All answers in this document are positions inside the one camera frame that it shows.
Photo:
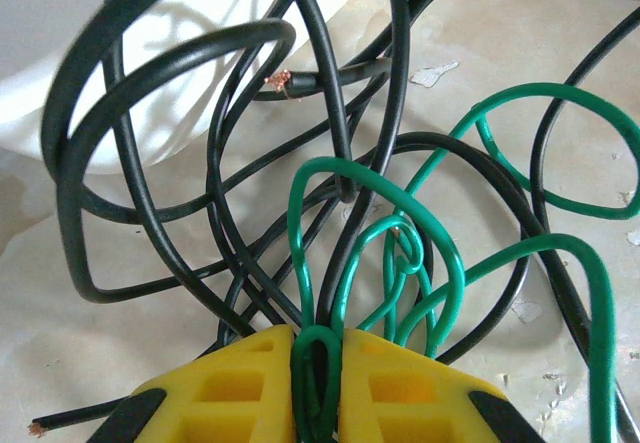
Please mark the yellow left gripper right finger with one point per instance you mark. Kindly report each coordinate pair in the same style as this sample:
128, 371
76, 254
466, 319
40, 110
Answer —
400, 393

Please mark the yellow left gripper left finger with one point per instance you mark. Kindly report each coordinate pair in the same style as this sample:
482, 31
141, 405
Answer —
235, 388

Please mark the white plastic container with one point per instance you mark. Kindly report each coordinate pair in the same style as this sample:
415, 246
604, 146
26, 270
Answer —
25, 103

